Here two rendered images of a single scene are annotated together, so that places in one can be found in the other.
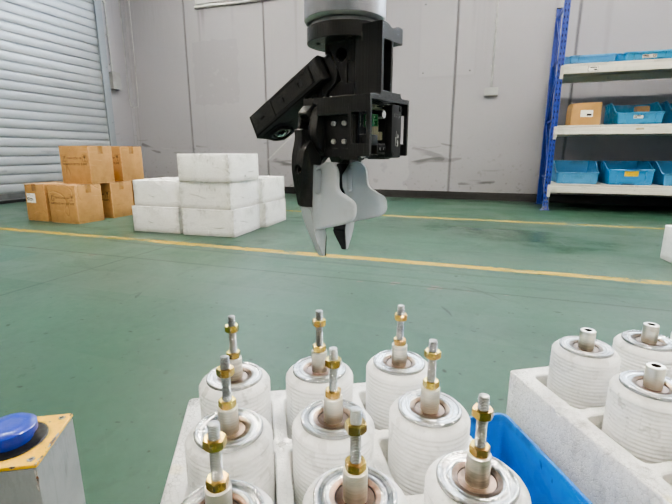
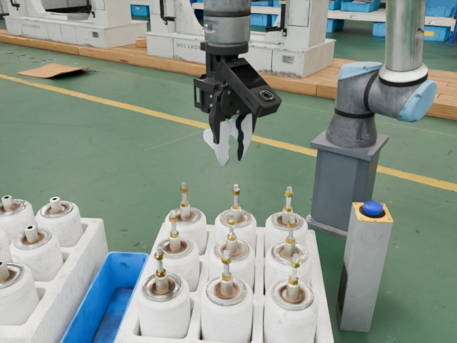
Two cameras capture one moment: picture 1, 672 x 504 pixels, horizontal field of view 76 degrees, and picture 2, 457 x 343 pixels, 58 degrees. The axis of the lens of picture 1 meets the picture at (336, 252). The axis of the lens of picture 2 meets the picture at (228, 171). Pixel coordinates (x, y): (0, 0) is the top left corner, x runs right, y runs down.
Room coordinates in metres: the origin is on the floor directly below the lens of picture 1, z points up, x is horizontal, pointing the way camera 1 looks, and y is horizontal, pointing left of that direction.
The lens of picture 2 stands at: (1.11, 0.17, 0.78)
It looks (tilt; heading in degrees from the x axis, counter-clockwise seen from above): 27 degrees down; 195
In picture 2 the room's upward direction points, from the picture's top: straight up
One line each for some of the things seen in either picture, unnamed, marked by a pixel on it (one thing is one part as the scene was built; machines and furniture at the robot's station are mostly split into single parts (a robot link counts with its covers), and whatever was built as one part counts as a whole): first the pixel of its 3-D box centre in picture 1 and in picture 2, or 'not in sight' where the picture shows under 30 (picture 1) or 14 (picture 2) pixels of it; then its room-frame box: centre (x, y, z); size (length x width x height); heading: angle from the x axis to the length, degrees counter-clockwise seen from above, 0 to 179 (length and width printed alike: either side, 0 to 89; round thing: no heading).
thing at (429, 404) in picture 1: (430, 398); (175, 241); (0.46, -0.11, 0.26); 0.02 x 0.02 x 0.03
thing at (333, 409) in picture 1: (333, 408); (231, 245); (0.44, 0.00, 0.26); 0.02 x 0.02 x 0.03
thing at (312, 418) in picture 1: (333, 418); (231, 250); (0.44, 0.00, 0.25); 0.08 x 0.08 x 0.01
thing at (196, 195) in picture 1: (220, 193); not in sight; (3.04, 0.81, 0.27); 0.39 x 0.39 x 0.18; 72
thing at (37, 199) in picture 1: (53, 200); not in sight; (3.64, 2.39, 0.15); 0.30 x 0.24 x 0.30; 160
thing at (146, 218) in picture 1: (173, 215); not in sight; (3.17, 1.20, 0.09); 0.39 x 0.39 x 0.18; 72
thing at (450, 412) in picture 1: (429, 408); (175, 247); (0.46, -0.11, 0.25); 0.08 x 0.08 x 0.01
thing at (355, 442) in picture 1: (355, 446); (235, 199); (0.33, -0.02, 0.30); 0.01 x 0.01 x 0.08
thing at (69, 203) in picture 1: (76, 202); not in sight; (3.49, 2.10, 0.15); 0.30 x 0.24 x 0.30; 70
